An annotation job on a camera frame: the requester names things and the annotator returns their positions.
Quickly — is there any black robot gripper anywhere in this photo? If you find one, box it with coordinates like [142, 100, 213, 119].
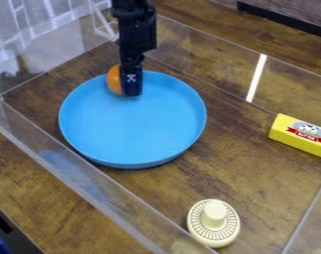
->
[110, 0, 157, 97]

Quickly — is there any orange ball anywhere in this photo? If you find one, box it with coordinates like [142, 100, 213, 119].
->
[106, 64, 122, 95]

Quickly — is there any blue round tray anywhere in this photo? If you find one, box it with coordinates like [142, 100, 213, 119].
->
[59, 71, 207, 169]

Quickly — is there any yellow butter box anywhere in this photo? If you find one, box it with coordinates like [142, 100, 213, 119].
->
[269, 113, 321, 157]

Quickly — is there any cream round toy knob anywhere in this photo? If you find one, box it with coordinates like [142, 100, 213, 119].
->
[187, 198, 241, 248]

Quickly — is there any clear acrylic corner bracket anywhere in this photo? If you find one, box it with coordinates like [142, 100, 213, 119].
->
[89, 0, 118, 42]

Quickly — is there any clear acrylic back wall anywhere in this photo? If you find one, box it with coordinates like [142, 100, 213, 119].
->
[147, 16, 321, 126]

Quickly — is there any clear acrylic wall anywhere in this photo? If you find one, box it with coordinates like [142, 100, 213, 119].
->
[147, 16, 321, 126]
[0, 99, 218, 254]

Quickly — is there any black bar on wall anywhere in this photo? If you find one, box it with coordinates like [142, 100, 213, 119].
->
[237, 1, 321, 37]

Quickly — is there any clear acrylic front wall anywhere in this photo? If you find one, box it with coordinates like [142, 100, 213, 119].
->
[0, 99, 218, 254]

